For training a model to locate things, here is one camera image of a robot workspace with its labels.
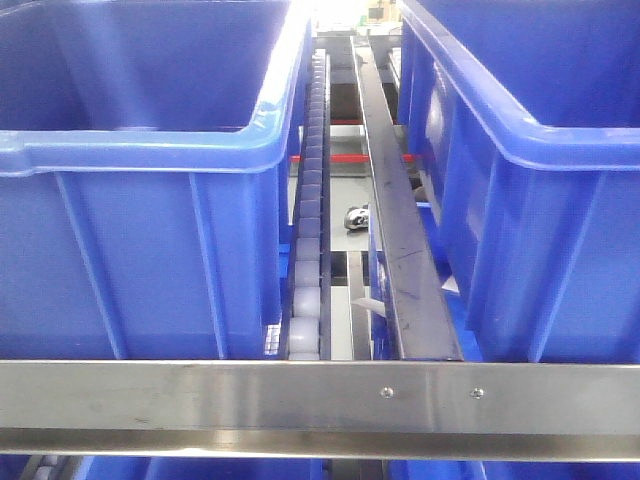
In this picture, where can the white roller conveyor track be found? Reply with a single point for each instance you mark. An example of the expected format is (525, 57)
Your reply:
(306, 314)

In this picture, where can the large blue tote left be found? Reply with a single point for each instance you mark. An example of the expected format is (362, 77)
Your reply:
(144, 171)

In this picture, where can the large blue tote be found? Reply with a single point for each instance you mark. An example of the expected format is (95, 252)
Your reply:
(525, 116)
(144, 171)

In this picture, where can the large blue tote right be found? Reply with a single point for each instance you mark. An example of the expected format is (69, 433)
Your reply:
(525, 116)

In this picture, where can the dark steel divider rail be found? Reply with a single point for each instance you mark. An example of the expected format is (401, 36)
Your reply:
(414, 303)

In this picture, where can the steel front shelf rail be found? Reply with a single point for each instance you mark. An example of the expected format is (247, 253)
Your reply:
(369, 410)

